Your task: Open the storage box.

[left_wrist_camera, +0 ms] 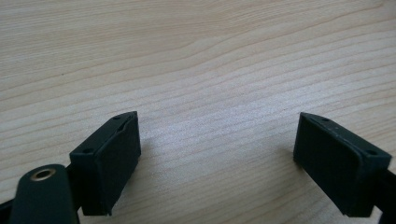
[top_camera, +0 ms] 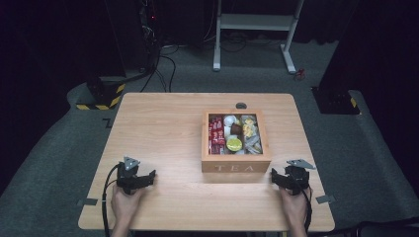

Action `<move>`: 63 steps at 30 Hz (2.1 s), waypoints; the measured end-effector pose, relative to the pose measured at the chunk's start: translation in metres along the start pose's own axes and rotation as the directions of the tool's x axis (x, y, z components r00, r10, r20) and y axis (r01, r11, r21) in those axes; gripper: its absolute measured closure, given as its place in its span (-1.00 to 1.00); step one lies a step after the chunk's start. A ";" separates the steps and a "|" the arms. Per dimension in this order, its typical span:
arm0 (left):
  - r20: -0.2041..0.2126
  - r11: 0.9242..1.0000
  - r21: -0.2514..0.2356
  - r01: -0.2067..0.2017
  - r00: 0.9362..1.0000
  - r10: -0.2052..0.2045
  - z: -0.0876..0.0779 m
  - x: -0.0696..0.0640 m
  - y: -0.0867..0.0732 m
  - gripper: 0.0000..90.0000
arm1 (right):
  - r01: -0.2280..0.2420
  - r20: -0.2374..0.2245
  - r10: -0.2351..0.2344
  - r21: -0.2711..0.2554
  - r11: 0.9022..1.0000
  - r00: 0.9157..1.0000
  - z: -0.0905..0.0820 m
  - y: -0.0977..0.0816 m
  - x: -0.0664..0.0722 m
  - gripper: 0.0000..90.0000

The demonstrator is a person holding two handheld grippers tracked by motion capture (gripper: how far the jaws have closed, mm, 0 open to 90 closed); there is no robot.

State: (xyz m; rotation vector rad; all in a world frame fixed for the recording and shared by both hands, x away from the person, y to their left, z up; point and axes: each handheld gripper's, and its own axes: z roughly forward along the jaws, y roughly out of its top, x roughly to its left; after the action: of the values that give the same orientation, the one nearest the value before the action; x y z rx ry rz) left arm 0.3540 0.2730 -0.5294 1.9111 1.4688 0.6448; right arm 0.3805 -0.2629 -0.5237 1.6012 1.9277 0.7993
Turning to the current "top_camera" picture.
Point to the black yellow striped base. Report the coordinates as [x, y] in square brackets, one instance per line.
[105, 94]

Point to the row of red sachets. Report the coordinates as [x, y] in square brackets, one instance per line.
[216, 135]

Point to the grey tape piece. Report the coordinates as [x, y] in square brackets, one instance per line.
[87, 201]
[325, 199]

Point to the small white capsule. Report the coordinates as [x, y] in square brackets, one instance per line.
[227, 131]

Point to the white metal stand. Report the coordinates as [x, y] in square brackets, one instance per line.
[255, 22]

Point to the black equipment rack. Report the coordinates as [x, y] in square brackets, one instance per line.
[150, 29]

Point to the person's right hand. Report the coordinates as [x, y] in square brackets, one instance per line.
[295, 207]

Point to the grey table grommet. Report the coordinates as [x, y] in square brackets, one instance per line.
[241, 105]

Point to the large white capsule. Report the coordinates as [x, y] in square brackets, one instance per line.
[229, 120]

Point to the brown capsule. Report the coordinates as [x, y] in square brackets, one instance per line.
[236, 129]

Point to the yellow-green capsule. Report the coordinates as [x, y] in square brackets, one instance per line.
[234, 144]

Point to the person's left hand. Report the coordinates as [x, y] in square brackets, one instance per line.
[123, 205]

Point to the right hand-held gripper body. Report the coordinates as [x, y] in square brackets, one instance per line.
[299, 179]

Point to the black base block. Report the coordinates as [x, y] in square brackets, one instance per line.
[334, 100]

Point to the wooden tea box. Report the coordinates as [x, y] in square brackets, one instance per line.
[235, 161]

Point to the white wrapped packets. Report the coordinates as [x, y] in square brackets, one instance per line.
[252, 135]

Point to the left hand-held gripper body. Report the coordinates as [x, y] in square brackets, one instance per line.
[126, 179]

